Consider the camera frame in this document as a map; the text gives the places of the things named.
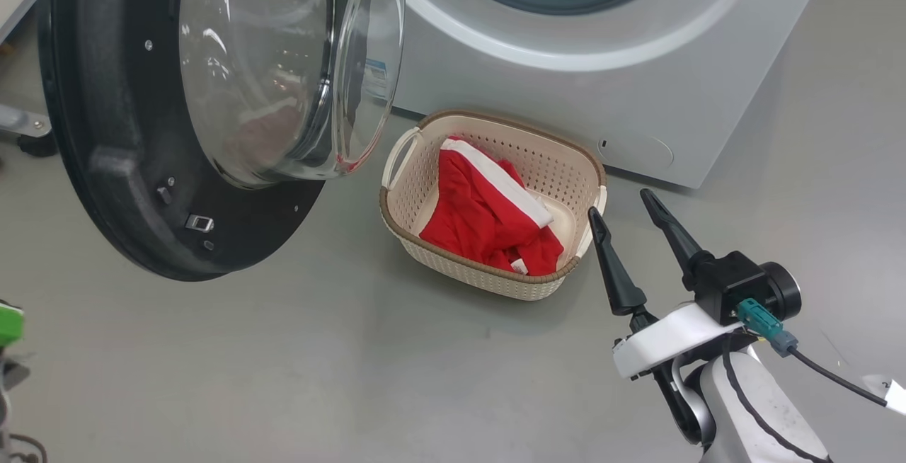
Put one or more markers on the red and white garment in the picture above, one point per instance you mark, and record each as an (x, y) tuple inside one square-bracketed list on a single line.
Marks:
[(481, 222)]

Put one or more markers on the cream perforated laundry basket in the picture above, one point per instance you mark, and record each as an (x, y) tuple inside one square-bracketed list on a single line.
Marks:
[(417, 194)]

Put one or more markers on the metal leg with caster wheel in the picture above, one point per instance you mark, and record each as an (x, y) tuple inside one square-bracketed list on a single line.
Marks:
[(25, 130)]

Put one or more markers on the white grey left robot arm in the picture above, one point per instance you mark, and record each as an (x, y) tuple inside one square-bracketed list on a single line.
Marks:
[(10, 406)]

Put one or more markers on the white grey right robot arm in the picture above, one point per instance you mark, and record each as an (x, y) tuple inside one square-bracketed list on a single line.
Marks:
[(750, 413)]

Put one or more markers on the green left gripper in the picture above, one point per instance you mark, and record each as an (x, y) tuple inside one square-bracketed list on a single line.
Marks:
[(10, 325)]

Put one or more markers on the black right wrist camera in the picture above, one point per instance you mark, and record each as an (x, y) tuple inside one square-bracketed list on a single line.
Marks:
[(736, 279)]

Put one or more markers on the blue energy label sticker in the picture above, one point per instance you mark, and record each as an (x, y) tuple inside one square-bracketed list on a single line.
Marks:
[(376, 81)]

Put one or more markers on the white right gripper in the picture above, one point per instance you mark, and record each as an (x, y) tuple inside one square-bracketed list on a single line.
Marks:
[(672, 343)]

